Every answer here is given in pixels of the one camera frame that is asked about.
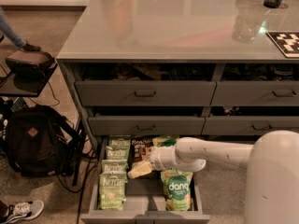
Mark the yellowish robot gripper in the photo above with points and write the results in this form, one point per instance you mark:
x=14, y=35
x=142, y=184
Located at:
x=163, y=158

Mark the brown sea salt chip bag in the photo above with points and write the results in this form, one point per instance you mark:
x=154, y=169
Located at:
x=141, y=149

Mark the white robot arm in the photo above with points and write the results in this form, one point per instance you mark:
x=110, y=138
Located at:
x=271, y=164

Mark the open bottom left drawer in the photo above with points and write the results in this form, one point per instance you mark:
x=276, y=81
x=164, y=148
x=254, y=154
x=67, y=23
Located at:
x=145, y=202

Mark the green kettle bag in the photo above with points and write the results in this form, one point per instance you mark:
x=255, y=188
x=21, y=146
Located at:
x=114, y=166
x=116, y=154
x=119, y=141
x=112, y=190

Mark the green kettle bag front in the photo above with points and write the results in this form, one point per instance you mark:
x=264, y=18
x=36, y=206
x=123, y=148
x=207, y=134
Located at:
x=112, y=190

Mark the green kettle bag back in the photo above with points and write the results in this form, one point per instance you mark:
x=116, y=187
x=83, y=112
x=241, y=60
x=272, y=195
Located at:
x=119, y=141

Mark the green dang bag back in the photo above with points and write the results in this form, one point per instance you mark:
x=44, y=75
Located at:
x=165, y=140

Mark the green dang bag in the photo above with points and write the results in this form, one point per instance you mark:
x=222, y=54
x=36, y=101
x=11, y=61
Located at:
x=177, y=189
x=165, y=140

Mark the green dang bag front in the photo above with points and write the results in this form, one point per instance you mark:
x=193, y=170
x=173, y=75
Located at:
x=177, y=189

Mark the middle left grey drawer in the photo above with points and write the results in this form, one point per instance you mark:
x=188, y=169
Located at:
x=145, y=125

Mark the grey drawer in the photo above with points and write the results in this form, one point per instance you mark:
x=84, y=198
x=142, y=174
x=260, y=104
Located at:
x=145, y=93
x=145, y=125
x=249, y=125
x=256, y=93

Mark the middle right grey drawer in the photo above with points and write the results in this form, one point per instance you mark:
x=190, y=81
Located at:
x=249, y=125

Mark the top left grey drawer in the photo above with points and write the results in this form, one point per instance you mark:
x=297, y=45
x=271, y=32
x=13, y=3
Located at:
x=145, y=93

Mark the grey drawer cabinet counter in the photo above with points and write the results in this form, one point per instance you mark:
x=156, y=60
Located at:
x=178, y=40

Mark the top right grey drawer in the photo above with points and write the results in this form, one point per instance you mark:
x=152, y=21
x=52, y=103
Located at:
x=256, y=93

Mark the black backpack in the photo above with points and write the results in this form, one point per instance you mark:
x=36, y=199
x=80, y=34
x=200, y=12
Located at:
x=40, y=142

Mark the grey white sneaker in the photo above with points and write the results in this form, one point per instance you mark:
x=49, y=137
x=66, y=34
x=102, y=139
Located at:
x=11, y=213

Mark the dark headset device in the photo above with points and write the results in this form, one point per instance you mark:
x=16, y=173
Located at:
x=31, y=64

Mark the person leg in jeans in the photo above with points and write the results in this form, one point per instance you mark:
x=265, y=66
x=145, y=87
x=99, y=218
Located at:
x=7, y=31

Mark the black white marker board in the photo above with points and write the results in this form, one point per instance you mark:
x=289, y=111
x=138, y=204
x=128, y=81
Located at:
x=287, y=42

